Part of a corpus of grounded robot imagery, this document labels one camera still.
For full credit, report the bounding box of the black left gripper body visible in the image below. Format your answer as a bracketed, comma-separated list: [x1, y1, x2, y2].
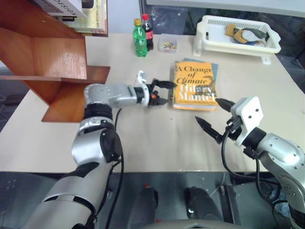
[146, 78, 163, 108]

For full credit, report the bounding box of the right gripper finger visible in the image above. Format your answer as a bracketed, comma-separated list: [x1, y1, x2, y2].
[214, 98, 237, 113]
[194, 115, 226, 145]

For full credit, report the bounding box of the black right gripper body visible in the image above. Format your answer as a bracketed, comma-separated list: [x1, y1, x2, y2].
[224, 115, 244, 142]

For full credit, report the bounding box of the orange hardcover book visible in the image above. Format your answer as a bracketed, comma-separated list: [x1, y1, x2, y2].
[172, 60, 219, 112]

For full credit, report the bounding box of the teal hardcover book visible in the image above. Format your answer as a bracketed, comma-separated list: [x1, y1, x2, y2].
[168, 57, 220, 101]

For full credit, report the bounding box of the gold cover book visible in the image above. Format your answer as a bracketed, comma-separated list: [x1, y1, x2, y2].
[61, 0, 109, 37]

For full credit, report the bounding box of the brown wooden bookshelf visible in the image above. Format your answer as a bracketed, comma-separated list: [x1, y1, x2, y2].
[0, 0, 112, 124]

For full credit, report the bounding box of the white design book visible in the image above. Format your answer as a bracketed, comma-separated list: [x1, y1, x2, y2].
[28, 0, 88, 19]

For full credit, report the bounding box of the clear box of colourful pins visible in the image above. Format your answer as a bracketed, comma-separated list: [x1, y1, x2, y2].
[158, 33, 180, 54]

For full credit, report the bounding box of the green plastic soda bottle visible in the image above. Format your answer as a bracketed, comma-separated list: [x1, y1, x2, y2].
[132, 18, 149, 58]

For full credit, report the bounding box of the dark cola bottle red cap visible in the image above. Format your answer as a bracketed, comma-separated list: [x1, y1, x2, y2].
[142, 13, 154, 52]

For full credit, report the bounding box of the white plastic basket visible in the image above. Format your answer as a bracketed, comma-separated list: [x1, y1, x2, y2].
[192, 14, 282, 65]

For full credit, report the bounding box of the grey-green work glove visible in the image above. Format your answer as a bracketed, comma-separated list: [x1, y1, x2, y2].
[238, 28, 269, 43]

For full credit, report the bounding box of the blue jeans leg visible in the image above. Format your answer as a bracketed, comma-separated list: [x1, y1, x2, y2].
[271, 187, 291, 218]

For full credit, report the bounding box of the grey robot torso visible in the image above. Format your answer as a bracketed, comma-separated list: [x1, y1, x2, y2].
[142, 219, 242, 229]

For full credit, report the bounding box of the grey board panel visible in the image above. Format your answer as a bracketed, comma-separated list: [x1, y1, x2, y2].
[145, 0, 305, 18]

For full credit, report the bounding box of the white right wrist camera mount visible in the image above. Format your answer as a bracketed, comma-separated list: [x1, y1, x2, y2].
[229, 96, 264, 148]

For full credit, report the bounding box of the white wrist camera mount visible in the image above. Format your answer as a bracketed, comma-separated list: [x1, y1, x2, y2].
[229, 96, 264, 148]
[135, 70, 153, 107]

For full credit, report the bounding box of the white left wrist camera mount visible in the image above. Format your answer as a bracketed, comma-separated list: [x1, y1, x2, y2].
[135, 70, 153, 107]

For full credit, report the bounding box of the thin white cable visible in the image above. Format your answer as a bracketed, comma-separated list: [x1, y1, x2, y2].
[210, 172, 226, 196]

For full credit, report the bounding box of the black table frame leg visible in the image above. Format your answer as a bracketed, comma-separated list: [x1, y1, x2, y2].
[223, 184, 242, 225]

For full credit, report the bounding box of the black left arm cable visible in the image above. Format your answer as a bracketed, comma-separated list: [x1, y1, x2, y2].
[94, 108, 125, 229]

